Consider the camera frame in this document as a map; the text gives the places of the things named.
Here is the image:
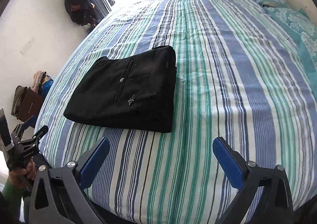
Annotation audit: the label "black pants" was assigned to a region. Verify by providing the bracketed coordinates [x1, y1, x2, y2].
[63, 46, 177, 133]

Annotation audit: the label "green sleeve left forearm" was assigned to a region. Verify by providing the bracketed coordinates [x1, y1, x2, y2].
[1, 179, 25, 223]

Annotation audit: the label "left hand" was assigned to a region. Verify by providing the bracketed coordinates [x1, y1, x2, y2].
[9, 157, 36, 189]

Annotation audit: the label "clothes pile on dresser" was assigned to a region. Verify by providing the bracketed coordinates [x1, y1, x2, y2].
[11, 70, 54, 119]

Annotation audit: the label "striped blue green bedspread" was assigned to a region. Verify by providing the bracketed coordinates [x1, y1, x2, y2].
[36, 0, 316, 223]

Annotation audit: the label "teal patterned pillow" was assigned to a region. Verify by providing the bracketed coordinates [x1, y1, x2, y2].
[254, 0, 316, 74]

